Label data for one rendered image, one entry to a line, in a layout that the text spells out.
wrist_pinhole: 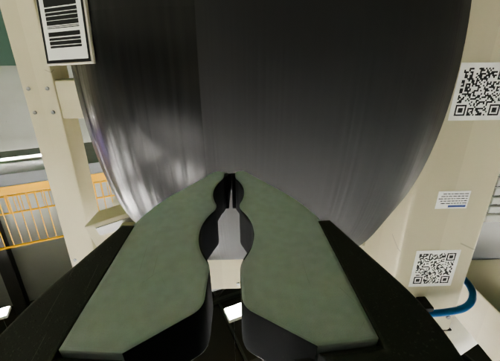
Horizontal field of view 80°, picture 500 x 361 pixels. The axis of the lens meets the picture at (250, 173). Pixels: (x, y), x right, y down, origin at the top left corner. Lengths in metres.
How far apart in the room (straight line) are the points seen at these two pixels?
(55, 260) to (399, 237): 10.93
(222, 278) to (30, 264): 10.59
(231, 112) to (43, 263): 11.15
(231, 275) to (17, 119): 9.08
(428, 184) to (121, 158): 0.43
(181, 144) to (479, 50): 0.40
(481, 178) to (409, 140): 0.33
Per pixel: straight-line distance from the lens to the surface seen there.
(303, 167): 0.22
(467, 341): 1.32
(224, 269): 0.86
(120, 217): 0.99
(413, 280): 0.62
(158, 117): 0.21
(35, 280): 11.65
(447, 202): 0.55
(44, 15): 0.25
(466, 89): 0.50
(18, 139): 9.82
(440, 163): 0.52
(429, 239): 0.58
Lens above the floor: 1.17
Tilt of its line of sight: 22 degrees up
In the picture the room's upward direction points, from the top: 180 degrees clockwise
